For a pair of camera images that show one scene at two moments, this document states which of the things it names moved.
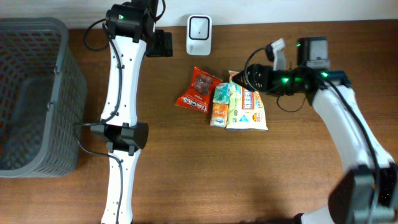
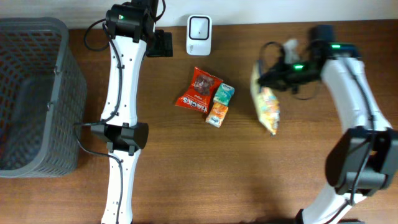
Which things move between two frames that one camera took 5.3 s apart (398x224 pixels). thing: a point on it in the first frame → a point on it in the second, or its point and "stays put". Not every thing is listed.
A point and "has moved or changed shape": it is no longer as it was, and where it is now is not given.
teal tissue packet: (222, 93) stays put
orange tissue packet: (219, 117) has moved or changed shape
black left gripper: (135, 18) stays put
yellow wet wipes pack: (245, 109) → (265, 101)
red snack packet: (198, 96) stays put
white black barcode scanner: (199, 35) stays put
